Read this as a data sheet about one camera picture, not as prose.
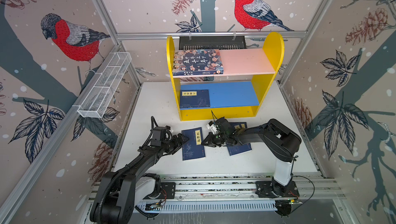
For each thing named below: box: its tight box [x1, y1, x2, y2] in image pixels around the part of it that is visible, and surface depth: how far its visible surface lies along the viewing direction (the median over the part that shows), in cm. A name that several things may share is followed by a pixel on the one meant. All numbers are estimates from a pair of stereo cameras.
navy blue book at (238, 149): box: [226, 142, 253, 157], surface depth 87 cm
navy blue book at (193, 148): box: [181, 126, 206, 162], surface depth 89 cm
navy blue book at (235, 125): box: [228, 121, 248, 131], surface depth 97 cm
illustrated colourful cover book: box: [172, 49, 224, 76], surface depth 73 cm
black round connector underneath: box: [274, 199, 292, 219], surface depth 72 cm
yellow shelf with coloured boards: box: [167, 32, 285, 122], surface depth 79 cm
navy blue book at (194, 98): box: [179, 89, 211, 109], surface depth 94 cm
